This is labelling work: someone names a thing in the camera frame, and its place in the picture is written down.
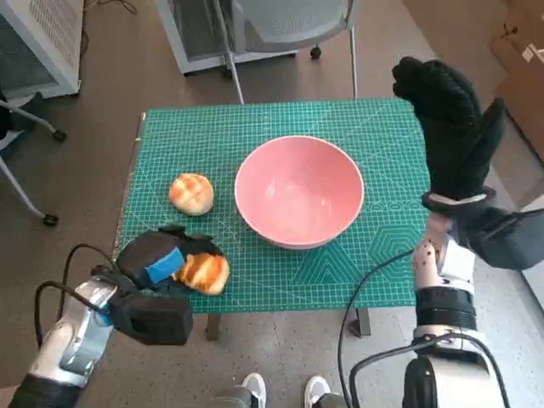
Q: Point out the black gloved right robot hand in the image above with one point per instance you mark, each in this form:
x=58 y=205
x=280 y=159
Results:
x=455 y=136

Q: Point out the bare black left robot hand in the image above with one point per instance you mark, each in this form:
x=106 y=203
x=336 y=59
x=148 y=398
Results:
x=144 y=255

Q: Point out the rectangular braided toy bread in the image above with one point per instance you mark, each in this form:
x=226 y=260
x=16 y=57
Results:
x=204 y=272

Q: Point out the round toy bread bun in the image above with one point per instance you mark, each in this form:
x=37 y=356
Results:
x=191 y=193

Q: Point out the pink bowl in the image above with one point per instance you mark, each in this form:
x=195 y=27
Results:
x=297 y=191

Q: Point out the brown cardboard box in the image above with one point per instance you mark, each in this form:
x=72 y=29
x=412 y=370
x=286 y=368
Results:
x=523 y=85

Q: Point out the green cutting mat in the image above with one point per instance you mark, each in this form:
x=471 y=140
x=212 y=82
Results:
x=263 y=289

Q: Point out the grey office chair base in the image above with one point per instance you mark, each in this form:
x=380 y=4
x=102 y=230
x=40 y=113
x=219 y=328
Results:
x=25 y=114

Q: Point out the grey mesh chair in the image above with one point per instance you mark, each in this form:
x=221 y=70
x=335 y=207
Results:
x=293 y=21

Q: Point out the dark table leg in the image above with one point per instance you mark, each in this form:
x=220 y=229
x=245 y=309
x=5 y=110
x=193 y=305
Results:
x=364 y=324

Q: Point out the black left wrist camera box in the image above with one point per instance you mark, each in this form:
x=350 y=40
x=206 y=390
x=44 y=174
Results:
x=149 y=319

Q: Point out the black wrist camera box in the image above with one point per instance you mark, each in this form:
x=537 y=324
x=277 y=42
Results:
x=149 y=319
x=510 y=242

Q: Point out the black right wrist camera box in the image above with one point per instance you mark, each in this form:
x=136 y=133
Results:
x=510 y=242

